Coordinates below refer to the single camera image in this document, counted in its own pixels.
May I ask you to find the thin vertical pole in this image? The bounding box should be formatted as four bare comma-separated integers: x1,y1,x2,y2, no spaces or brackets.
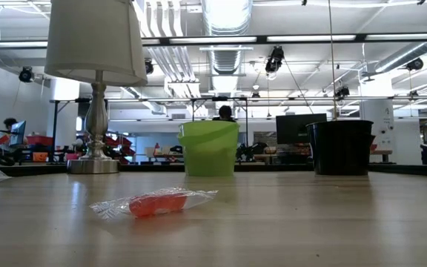
327,0,339,120

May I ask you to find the green plastic bucket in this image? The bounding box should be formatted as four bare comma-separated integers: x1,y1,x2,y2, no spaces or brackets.
177,120,241,177

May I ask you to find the black computer monitor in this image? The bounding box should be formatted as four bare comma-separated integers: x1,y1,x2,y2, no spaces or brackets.
275,113,328,145

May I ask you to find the white shade silver table lamp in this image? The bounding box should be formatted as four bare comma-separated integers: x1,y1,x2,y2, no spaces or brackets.
43,0,148,175

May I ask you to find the black plastic bucket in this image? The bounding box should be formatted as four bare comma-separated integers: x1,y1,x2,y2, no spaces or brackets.
305,119,377,177

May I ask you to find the person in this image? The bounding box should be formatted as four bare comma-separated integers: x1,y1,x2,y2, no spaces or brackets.
211,105,236,123
0,117,29,151

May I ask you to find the black hanging camera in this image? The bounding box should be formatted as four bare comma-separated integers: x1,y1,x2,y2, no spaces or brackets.
265,46,285,73

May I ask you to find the black background station frame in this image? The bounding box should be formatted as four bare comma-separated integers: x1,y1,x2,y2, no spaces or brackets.
50,95,427,149

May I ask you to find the small computer monitor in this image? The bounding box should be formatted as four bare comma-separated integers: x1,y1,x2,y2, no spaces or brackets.
9,120,27,148

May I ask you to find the red clear-wrapped candy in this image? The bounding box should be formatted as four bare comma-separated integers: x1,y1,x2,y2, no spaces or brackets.
89,187,219,220

